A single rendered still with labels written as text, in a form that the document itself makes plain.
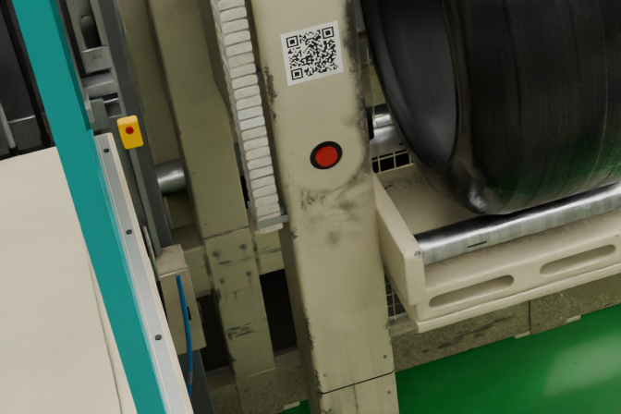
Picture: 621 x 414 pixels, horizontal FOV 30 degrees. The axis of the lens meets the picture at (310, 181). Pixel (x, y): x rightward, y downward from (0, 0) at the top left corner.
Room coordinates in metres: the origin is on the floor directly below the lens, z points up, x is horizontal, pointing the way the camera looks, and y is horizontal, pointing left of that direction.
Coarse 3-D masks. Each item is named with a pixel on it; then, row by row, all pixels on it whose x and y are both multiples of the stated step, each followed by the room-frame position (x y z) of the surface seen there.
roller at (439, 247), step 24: (600, 192) 1.30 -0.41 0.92; (480, 216) 1.28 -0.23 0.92; (504, 216) 1.27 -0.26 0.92; (528, 216) 1.27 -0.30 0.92; (552, 216) 1.27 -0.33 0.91; (576, 216) 1.28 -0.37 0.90; (432, 240) 1.24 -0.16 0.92; (456, 240) 1.24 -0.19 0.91; (480, 240) 1.25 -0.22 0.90; (504, 240) 1.26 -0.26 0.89
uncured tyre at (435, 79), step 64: (384, 0) 1.64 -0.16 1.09; (448, 0) 1.23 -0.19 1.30; (512, 0) 1.18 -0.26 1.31; (576, 0) 1.18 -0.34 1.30; (384, 64) 1.54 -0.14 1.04; (448, 64) 1.60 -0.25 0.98; (512, 64) 1.15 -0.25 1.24; (576, 64) 1.16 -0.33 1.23; (448, 128) 1.51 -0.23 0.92; (512, 128) 1.14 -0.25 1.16; (576, 128) 1.15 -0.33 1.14; (448, 192) 1.28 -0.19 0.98; (512, 192) 1.17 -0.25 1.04; (576, 192) 1.23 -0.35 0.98
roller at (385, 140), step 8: (376, 128) 1.54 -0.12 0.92; (384, 128) 1.53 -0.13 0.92; (392, 128) 1.53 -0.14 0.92; (376, 136) 1.52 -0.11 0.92; (384, 136) 1.52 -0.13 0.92; (392, 136) 1.52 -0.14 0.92; (376, 144) 1.51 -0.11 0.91; (384, 144) 1.51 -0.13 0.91; (392, 144) 1.52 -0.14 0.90; (400, 144) 1.52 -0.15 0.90; (376, 152) 1.51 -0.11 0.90; (384, 152) 1.51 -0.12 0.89
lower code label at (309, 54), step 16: (288, 32) 1.28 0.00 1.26; (304, 32) 1.28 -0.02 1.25; (320, 32) 1.29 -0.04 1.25; (336, 32) 1.29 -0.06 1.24; (288, 48) 1.28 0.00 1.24; (304, 48) 1.28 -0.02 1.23; (320, 48) 1.29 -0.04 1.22; (336, 48) 1.29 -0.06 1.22; (288, 64) 1.28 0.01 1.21; (304, 64) 1.28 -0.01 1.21; (320, 64) 1.29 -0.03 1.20; (336, 64) 1.29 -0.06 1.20; (288, 80) 1.28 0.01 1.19; (304, 80) 1.28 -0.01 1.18
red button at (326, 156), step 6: (318, 150) 1.29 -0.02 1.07; (324, 150) 1.28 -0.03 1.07; (330, 150) 1.28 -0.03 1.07; (318, 156) 1.28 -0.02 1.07; (324, 156) 1.28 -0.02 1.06; (330, 156) 1.28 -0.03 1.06; (336, 156) 1.29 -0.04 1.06; (318, 162) 1.28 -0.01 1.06; (324, 162) 1.28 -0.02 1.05; (330, 162) 1.28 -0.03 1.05
